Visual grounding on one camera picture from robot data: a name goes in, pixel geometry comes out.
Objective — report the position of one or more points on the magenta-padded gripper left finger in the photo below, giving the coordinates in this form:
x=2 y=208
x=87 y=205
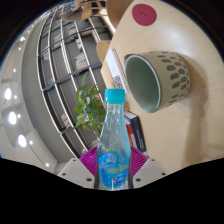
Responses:
x=75 y=170

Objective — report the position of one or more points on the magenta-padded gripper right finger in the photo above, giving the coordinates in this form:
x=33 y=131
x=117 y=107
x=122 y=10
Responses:
x=150 y=170

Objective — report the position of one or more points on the clear bottle with blue cap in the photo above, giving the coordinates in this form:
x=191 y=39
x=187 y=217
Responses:
x=114 y=133

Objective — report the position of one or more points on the red book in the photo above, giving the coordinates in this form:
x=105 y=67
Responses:
x=130 y=138

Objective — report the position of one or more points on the blue book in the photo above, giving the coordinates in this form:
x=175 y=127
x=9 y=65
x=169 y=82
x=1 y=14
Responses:
x=140 y=133

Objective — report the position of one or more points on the green potted plant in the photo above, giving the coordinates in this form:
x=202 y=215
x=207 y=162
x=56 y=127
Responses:
x=88 y=106

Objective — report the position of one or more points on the round ceiling lights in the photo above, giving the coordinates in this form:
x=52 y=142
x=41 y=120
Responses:
x=12 y=117

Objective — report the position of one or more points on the grey patterned ceramic mug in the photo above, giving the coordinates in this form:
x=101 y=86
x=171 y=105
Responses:
x=170 y=80

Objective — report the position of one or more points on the grey bookshelf unit with books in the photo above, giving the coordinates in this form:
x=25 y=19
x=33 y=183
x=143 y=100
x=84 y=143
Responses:
x=66 y=66

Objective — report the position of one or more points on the round-backed wooden chair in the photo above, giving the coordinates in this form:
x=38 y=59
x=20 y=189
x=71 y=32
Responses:
x=101 y=50
x=116 y=11

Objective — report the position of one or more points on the flat round red coaster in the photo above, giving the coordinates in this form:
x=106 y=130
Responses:
x=144 y=14

